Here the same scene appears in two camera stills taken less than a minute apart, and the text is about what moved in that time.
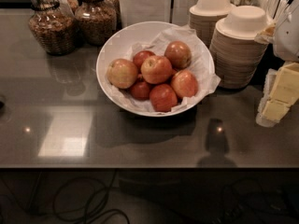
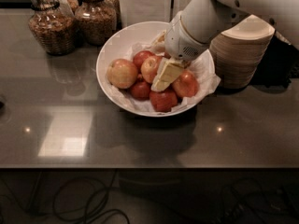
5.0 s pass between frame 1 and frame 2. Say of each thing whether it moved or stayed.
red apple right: stayed
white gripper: moved
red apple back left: stayed
